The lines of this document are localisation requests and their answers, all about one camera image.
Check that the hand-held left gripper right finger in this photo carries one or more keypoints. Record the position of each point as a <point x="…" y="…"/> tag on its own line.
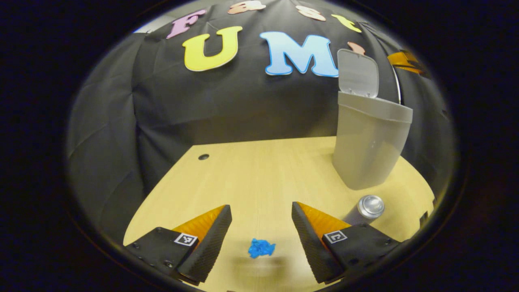
<point x="310" y="243"/>

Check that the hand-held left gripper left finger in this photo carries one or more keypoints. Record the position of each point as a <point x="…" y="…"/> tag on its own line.
<point x="211" y="243"/>

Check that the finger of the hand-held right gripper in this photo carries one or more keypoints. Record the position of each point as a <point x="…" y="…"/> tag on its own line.
<point x="403" y="61"/>

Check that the blue paper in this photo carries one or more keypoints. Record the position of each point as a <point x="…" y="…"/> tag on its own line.
<point x="261" y="248"/>

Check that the silver pop can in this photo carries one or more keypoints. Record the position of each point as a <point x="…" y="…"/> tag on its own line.
<point x="367" y="209"/>

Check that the white desktop garbage bin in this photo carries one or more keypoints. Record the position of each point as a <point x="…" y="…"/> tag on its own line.
<point x="365" y="146"/>

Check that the wooden desktop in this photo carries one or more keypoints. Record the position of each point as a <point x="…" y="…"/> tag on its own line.
<point x="259" y="182"/>

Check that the black backdrop cloth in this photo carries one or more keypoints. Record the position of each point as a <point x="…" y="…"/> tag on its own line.
<point x="227" y="105"/>

